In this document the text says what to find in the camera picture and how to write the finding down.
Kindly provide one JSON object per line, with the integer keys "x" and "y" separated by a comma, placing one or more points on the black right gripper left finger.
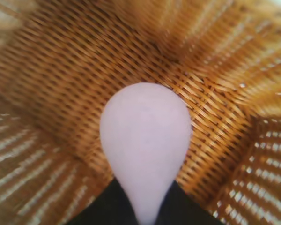
{"x": 110, "y": 206}

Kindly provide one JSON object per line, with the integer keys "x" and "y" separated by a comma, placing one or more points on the pink toy peach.
{"x": 145, "y": 131}

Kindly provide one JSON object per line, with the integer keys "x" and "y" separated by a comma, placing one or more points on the brown woven wicker basket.
{"x": 84, "y": 77}

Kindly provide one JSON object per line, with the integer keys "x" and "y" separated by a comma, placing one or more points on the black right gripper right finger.
{"x": 180, "y": 206}

